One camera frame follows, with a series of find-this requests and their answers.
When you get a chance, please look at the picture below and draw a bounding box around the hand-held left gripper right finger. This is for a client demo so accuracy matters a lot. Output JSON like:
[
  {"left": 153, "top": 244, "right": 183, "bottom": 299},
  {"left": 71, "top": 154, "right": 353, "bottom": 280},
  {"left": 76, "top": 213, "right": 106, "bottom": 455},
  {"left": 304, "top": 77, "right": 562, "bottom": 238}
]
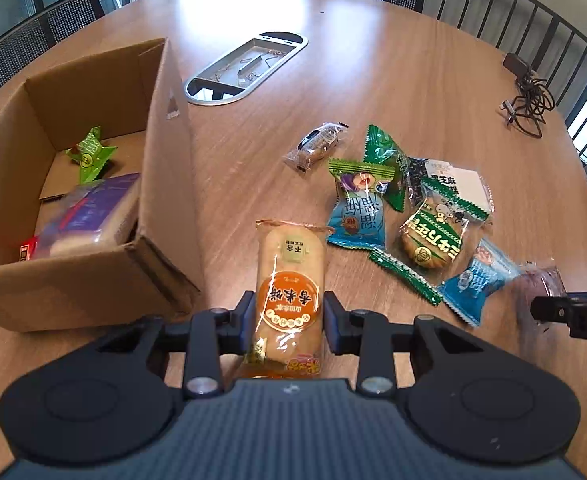
[{"left": 323, "top": 291, "right": 474, "bottom": 395}]

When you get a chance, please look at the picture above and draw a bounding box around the small purple snack packet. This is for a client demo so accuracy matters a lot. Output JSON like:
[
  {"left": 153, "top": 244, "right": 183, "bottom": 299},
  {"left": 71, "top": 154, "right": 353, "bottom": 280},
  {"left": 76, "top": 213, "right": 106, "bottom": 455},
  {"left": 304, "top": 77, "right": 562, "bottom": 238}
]
[{"left": 513, "top": 260, "right": 567, "bottom": 328}]

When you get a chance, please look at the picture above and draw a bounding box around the light green snack packet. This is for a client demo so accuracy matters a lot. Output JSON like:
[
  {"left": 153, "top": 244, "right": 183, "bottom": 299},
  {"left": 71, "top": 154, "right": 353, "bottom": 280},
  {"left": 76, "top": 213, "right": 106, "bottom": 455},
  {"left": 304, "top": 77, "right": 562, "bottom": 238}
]
[{"left": 66, "top": 126, "right": 118, "bottom": 183}]

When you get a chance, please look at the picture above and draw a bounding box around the small blue snack packet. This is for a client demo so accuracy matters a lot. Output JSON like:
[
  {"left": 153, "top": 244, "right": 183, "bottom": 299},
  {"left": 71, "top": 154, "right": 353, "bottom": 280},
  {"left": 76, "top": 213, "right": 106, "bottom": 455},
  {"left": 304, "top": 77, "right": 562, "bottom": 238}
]
[{"left": 438, "top": 238, "right": 521, "bottom": 328}]

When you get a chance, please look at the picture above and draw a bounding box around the clear brown snack packet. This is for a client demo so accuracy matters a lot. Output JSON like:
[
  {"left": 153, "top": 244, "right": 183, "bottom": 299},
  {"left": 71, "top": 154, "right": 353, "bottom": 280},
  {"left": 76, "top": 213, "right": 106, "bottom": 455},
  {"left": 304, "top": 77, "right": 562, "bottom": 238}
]
[{"left": 282, "top": 121, "right": 350, "bottom": 175}]

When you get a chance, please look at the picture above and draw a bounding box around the long purple snack packet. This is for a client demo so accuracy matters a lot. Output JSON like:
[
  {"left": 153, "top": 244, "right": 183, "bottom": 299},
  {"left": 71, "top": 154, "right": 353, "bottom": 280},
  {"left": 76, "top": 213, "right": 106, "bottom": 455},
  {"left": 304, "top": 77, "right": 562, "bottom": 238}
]
[{"left": 36, "top": 172, "right": 141, "bottom": 260}]

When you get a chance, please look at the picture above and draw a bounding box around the grey oval table cable tray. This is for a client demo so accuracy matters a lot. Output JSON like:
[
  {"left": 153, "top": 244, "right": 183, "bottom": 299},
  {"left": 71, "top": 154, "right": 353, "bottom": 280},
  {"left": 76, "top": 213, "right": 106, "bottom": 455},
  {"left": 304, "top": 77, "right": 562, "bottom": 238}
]
[{"left": 183, "top": 31, "right": 308, "bottom": 106}]

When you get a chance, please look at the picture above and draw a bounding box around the brown cardboard box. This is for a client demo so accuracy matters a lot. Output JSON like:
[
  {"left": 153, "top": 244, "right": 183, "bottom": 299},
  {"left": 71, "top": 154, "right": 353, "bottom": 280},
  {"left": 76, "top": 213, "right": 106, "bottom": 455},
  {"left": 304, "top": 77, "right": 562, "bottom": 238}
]
[{"left": 0, "top": 37, "right": 205, "bottom": 333}]

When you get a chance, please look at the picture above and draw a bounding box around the black metal railing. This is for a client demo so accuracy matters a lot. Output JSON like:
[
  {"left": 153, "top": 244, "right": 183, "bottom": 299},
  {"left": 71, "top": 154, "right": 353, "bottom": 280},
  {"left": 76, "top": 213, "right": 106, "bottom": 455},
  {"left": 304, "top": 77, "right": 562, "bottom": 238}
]
[{"left": 423, "top": 0, "right": 587, "bottom": 161}]

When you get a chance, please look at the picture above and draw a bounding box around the white black sesame snack packet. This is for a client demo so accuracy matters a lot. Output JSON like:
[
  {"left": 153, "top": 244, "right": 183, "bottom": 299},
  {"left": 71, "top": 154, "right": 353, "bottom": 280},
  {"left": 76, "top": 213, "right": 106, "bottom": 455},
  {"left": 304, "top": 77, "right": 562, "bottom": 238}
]
[{"left": 404, "top": 156, "right": 495, "bottom": 221}]

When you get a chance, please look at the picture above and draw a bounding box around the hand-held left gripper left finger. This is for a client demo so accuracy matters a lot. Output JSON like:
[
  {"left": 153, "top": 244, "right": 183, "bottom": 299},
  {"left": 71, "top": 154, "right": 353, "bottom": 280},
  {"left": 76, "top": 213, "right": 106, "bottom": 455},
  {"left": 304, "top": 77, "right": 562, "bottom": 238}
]
[{"left": 96, "top": 290, "right": 256, "bottom": 395}]

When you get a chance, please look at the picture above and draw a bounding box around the black charger with cable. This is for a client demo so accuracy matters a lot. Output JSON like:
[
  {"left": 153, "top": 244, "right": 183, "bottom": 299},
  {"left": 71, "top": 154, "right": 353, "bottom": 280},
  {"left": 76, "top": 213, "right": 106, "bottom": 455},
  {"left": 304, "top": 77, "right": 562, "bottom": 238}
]
[{"left": 502, "top": 52, "right": 557, "bottom": 138}]

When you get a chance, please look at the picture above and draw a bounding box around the dark green triangular snack packet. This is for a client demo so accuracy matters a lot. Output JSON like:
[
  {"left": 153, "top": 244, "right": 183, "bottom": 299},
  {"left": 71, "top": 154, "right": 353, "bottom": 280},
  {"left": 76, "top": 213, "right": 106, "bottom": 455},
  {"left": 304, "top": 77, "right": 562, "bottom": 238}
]
[{"left": 363, "top": 124, "right": 414, "bottom": 212}]

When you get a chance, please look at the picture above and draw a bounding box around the blue green plum snack packet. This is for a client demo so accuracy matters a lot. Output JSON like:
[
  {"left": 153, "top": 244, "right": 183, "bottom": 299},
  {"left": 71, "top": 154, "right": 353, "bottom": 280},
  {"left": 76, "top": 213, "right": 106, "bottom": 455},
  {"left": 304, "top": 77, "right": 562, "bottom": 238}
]
[{"left": 327, "top": 158, "right": 397, "bottom": 251}]

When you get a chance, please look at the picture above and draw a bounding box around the orange rice cracker packet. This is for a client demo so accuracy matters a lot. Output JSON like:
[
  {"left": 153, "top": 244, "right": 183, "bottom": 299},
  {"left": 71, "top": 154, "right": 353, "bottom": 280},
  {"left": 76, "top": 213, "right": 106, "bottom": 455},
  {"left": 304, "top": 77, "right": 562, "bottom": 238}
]
[{"left": 233, "top": 219, "right": 335, "bottom": 380}]

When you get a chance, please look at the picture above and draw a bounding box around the green white cookie packet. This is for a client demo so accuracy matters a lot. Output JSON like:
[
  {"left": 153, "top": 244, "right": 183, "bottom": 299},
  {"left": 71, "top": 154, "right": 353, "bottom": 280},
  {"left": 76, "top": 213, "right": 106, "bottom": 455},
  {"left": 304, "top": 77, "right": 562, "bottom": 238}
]
[{"left": 369, "top": 178, "right": 490, "bottom": 307}]

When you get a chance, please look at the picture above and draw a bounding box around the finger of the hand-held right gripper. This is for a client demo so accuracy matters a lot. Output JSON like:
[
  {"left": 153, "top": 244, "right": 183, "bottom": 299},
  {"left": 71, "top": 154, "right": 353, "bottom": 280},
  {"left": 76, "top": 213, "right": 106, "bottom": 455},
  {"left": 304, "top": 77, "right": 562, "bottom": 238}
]
[{"left": 531, "top": 295, "right": 574, "bottom": 327}]

